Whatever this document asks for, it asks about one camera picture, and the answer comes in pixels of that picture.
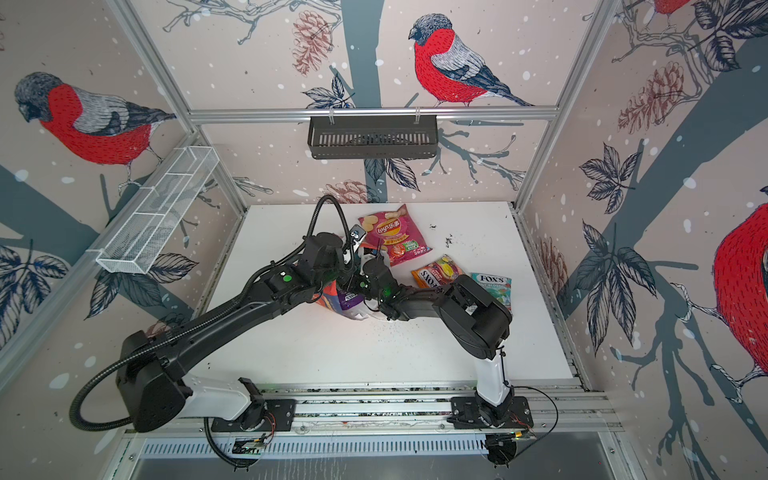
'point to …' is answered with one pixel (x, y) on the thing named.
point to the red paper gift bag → (329, 297)
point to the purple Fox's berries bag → (348, 299)
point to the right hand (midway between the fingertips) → (335, 279)
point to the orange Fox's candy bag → (436, 274)
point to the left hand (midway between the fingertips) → (350, 248)
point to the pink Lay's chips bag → (396, 234)
